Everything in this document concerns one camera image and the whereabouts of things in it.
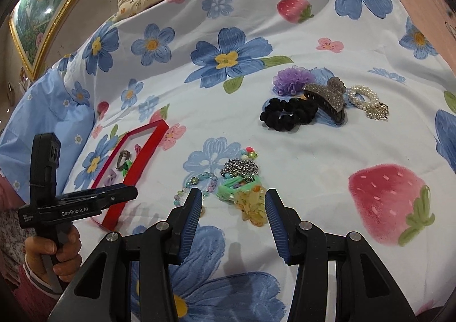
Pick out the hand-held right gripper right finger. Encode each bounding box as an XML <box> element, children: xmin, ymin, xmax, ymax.
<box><xmin>264</xmin><ymin>188</ymin><xmax>417</xmax><ymax>322</ymax></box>

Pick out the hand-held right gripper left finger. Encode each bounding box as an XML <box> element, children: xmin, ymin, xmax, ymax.
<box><xmin>48</xmin><ymin>187</ymin><xmax>204</xmax><ymax>322</ymax></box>

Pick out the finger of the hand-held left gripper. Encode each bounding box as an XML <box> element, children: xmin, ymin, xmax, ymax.
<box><xmin>55</xmin><ymin>185</ymin><xmax>139</xmax><ymax>211</ymax></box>

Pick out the yellow claw clip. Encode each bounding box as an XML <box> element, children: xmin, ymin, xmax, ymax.
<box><xmin>233</xmin><ymin>185</ymin><xmax>268</xmax><ymax>227</ymax></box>

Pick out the pastel bead bracelet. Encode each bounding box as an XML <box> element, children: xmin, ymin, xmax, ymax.
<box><xmin>174</xmin><ymin>173</ymin><xmax>219</xmax><ymax>206</ymax></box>

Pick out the red cardboard box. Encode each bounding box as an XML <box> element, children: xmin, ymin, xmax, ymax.
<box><xmin>87</xmin><ymin>120</ymin><xmax>169</xmax><ymax>231</ymax></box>

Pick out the mint green hair clip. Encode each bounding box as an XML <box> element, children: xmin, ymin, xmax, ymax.
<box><xmin>217</xmin><ymin>174</ymin><xmax>264</xmax><ymax>202</ymax></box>

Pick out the silver chain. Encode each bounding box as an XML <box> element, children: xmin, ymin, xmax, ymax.
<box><xmin>220</xmin><ymin>158</ymin><xmax>258</xmax><ymax>180</ymax></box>

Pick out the colourful bead bracelet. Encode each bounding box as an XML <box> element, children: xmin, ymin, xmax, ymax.
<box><xmin>240</xmin><ymin>146</ymin><xmax>259</xmax><ymax>166</ymax></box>

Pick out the person's left forearm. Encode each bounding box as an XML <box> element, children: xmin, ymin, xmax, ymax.
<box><xmin>0</xmin><ymin>261</ymin><xmax>69</xmax><ymax>322</ymax></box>

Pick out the person's left hand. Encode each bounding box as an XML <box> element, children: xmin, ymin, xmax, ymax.
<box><xmin>24</xmin><ymin>227</ymin><xmax>81</xmax><ymax>282</ymax></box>

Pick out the silver wrist watch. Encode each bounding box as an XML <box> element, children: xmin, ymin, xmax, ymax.
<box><xmin>117</xmin><ymin>149</ymin><xmax>133</xmax><ymax>169</ymax></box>

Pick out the blue daisy pillow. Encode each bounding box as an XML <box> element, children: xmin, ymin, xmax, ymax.
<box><xmin>0</xmin><ymin>67</ymin><xmax>97</xmax><ymax>202</ymax></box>

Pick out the floral patterned cloth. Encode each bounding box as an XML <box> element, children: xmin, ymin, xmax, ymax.
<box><xmin>0</xmin><ymin>180</ymin><xmax>36</xmax><ymax>266</ymax></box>

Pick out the black hair clip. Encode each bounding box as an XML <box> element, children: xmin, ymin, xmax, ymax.
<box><xmin>260</xmin><ymin>97</ymin><xmax>319</xmax><ymax>130</ymax></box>

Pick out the glittery grey claw clip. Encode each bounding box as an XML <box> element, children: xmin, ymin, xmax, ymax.
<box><xmin>303</xmin><ymin>76</ymin><xmax>347</xmax><ymax>126</ymax></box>

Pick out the purple mesh scrunchie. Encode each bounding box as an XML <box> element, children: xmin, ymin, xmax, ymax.
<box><xmin>272</xmin><ymin>66</ymin><xmax>317</xmax><ymax>95</ymax></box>

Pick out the gold framed painting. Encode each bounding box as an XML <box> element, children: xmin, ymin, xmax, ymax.
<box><xmin>9</xmin><ymin>0</ymin><xmax>118</xmax><ymax>81</ymax></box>

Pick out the floral strawberry bedsheet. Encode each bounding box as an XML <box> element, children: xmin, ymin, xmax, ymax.
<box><xmin>53</xmin><ymin>0</ymin><xmax>456</xmax><ymax>322</ymax></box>

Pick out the pearl bracelet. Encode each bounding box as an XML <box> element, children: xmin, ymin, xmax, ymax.
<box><xmin>347</xmin><ymin>85</ymin><xmax>390</xmax><ymax>122</ymax></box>

